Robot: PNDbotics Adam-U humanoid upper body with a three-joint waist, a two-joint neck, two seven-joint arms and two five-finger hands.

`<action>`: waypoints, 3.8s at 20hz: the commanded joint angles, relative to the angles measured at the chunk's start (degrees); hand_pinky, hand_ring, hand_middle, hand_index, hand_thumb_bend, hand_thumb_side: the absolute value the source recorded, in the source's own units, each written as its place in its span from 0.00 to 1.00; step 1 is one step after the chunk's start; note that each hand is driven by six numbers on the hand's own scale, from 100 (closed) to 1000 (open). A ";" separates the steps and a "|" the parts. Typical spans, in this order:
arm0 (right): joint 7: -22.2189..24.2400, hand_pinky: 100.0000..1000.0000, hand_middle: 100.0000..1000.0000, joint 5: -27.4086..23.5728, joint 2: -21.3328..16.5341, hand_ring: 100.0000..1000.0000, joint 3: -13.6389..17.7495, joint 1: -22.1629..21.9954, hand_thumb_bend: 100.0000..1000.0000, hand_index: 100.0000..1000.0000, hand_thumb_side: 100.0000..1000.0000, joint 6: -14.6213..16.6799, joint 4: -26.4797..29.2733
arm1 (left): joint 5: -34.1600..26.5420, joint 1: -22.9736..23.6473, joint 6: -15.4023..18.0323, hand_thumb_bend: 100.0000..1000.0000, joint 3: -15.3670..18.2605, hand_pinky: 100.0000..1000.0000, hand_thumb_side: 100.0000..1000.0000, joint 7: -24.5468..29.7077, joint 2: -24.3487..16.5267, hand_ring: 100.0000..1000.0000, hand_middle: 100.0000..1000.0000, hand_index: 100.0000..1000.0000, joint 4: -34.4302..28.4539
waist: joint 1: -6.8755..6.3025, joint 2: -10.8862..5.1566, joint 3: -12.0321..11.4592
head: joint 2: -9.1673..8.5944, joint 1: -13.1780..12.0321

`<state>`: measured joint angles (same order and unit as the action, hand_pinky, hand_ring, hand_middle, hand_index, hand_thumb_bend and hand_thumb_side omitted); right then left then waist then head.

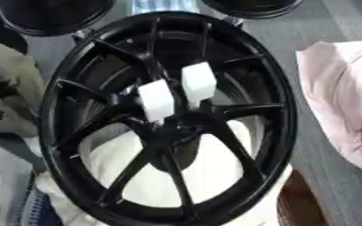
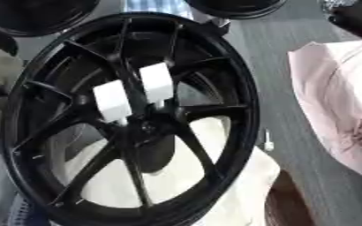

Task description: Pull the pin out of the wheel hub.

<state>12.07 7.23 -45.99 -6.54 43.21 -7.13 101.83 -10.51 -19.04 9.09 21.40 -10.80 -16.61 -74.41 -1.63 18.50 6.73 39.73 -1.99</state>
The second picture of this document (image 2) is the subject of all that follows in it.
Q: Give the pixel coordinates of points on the black spoked wheel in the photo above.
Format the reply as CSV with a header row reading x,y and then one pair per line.
x,y
230,88

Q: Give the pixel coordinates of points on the small white pin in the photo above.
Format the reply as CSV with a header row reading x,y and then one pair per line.
x,y
267,141

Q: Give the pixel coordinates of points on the black round wheel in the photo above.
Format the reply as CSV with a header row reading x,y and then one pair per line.
x,y
34,14
235,7

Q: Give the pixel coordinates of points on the white cloth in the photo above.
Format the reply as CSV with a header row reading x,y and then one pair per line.
x,y
179,176

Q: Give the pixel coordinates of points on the pink cloth bag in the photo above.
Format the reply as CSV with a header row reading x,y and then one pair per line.
x,y
338,97

